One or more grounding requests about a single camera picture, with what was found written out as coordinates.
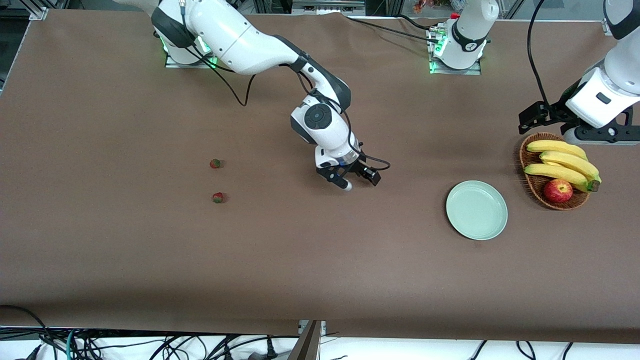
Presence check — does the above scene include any pale green round plate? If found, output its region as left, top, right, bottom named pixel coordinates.
left=445, top=180, right=509, bottom=241

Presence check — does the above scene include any yellow banana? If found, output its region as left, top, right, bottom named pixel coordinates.
left=526, top=140, right=589, bottom=162
left=539, top=151, right=602, bottom=184
left=523, top=163, right=601, bottom=194

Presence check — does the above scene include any red apple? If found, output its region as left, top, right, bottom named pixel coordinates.
left=544, top=179, right=574, bottom=204

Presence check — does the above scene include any brown wicker basket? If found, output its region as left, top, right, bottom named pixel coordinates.
left=519, top=132, right=592, bottom=211

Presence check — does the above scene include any paper table cover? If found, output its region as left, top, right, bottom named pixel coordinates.
left=0, top=9, right=640, bottom=346

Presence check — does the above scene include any grey metal box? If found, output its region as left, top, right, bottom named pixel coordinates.
left=291, top=0, right=367, bottom=16

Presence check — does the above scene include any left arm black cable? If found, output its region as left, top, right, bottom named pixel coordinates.
left=526, top=0, right=551, bottom=107

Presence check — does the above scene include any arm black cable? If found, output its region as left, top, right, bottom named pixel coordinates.
left=526, top=0, right=551, bottom=107
left=177, top=0, right=392, bottom=173

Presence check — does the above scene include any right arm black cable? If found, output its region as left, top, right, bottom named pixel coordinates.
left=177, top=0, right=392, bottom=173

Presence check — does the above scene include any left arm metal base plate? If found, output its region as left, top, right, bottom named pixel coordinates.
left=427, top=25, right=483, bottom=76

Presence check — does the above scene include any long black table cable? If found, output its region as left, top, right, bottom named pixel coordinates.
left=341, top=12, right=441, bottom=45

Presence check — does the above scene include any short black table cable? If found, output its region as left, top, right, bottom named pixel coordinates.
left=396, top=14, right=433, bottom=31

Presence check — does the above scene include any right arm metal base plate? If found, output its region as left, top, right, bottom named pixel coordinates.
left=164, top=47, right=219, bottom=69

